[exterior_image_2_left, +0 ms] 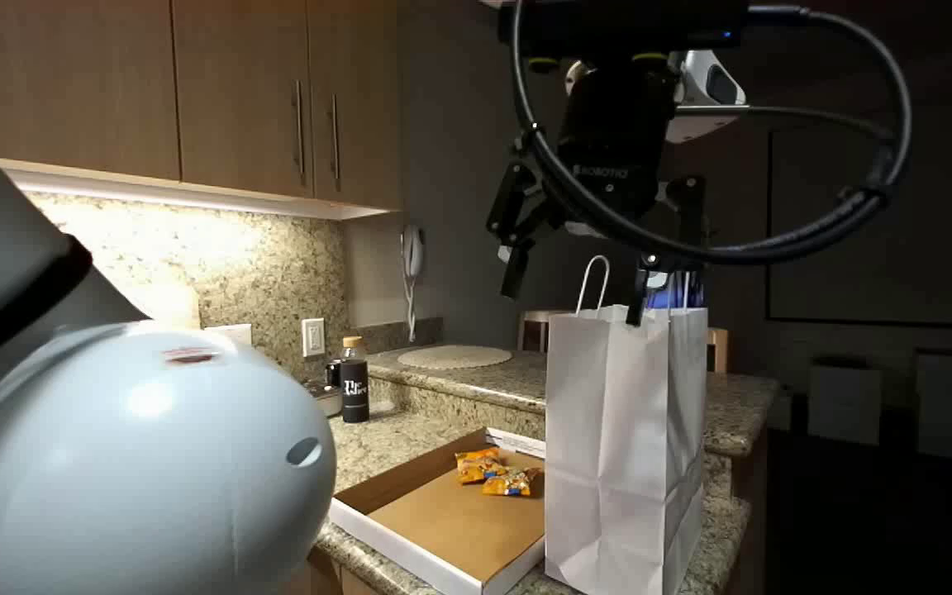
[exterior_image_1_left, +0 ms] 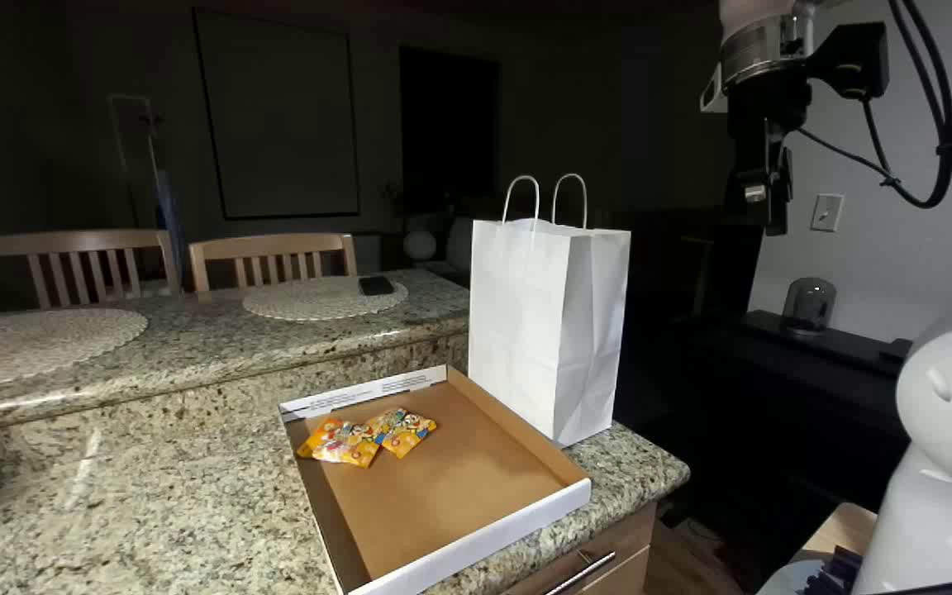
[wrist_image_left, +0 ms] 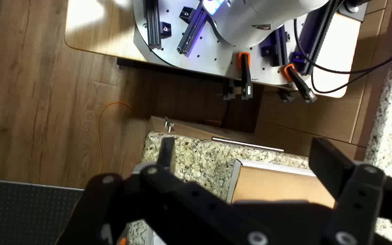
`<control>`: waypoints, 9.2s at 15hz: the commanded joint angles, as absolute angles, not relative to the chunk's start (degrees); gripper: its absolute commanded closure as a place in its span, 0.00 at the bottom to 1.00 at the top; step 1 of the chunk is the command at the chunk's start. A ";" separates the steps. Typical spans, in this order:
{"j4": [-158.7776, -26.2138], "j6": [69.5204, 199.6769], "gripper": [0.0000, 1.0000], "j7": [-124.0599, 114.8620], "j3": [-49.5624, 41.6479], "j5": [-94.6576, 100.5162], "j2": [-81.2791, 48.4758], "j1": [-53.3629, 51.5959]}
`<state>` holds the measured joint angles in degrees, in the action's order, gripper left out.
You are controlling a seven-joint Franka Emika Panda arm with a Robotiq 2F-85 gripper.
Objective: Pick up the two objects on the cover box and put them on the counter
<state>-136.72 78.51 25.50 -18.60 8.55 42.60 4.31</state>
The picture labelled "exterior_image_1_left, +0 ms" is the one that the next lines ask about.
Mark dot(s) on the white round lamp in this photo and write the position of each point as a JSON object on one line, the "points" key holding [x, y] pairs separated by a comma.
{"points": [[422, 242]]}

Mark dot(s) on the dark side table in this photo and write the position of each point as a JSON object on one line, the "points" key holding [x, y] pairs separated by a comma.
{"points": [[785, 375]]}

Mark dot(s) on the dark framed wall panel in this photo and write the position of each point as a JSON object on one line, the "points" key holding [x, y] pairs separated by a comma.
{"points": [[280, 112]]}

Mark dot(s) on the tan wooden board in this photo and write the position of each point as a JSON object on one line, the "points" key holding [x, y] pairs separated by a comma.
{"points": [[839, 530]]}

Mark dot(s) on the yellow cartoon snack packet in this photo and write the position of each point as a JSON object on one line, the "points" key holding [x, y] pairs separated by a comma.
{"points": [[406, 433], [337, 443]]}

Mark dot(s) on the small black flat device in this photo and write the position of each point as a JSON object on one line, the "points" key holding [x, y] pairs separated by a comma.
{"points": [[378, 287]]}

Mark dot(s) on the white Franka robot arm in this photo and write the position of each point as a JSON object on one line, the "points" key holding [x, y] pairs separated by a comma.
{"points": [[950, 464]]}

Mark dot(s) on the round woven placemat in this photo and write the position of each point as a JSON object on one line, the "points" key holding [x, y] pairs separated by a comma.
{"points": [[34, 343], [312, 300]]}

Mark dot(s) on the grey glass jar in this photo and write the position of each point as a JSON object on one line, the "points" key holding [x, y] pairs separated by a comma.
{"points": [[809, 302]]}

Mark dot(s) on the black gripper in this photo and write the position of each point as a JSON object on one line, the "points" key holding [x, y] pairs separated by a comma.
{"points": [[769, 112]]}

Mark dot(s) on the white paper bag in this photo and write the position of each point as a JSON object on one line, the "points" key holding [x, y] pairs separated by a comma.
{"points": [[547, 320]]}

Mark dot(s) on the white wall switch plate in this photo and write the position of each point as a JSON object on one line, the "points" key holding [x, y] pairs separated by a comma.
{"points": [[826, 213]]}

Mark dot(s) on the wooden cabinet drawer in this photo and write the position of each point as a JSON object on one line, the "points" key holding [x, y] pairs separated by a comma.
{"points": [[619, 548]]}

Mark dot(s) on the wooden slat chair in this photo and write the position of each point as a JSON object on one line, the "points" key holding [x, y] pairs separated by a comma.
{"points": [[266, 242], [56, 238]]}

